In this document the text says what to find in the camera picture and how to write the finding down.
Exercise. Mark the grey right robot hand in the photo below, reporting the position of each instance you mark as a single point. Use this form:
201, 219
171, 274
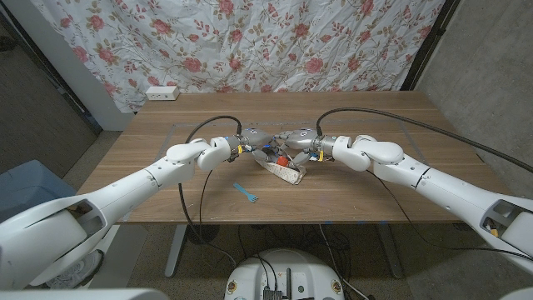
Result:
302, 139

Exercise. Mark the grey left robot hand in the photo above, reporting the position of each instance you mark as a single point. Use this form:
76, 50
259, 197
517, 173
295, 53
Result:
260, 139

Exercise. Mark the white patterned pen bag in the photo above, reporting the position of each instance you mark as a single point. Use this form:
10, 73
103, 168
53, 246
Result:
287, 174

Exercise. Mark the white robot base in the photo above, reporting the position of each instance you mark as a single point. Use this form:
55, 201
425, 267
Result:
283, 271

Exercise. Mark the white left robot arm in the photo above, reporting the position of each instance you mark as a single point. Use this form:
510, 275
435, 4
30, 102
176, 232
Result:
125, 191

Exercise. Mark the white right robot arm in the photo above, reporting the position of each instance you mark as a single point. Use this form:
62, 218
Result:
437, 183

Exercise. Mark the blue plastic fork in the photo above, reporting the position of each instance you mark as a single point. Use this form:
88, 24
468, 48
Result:
245, 193

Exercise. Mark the floral backdrop cloth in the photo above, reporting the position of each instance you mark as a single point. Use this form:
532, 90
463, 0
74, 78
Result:
250, 41

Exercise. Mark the white power strip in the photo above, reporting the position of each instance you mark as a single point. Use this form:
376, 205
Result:
162, 93

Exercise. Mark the grey table leg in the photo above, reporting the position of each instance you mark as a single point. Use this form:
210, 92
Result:
391, 250
175, 250

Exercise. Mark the black backdrop stand pole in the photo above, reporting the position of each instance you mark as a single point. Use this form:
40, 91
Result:
429, 46

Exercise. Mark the grey sneaker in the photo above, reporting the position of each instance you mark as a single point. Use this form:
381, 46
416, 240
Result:
79, 271

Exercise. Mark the blue storage bin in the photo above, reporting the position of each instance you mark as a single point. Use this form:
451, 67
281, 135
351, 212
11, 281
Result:
33, 187

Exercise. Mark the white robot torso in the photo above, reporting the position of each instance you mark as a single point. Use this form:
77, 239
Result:
83, 294

